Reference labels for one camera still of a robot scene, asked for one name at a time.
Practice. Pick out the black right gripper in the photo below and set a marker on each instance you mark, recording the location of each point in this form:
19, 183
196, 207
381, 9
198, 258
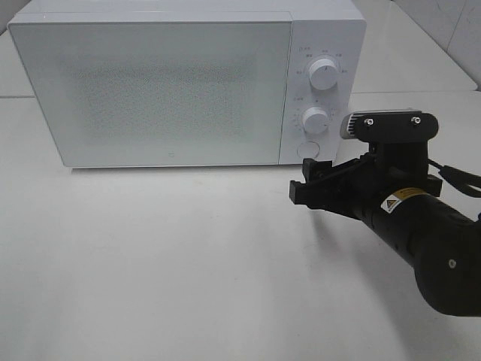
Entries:
351, 187

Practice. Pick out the white round door button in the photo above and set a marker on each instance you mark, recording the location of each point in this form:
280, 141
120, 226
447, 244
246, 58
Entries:
308, 149

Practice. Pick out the white microwave knob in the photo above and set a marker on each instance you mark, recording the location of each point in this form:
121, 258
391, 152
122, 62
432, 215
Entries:
315, 120
323, 73

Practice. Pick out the white microwave oven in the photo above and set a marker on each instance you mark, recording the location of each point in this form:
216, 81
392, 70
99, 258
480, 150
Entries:
215, 135

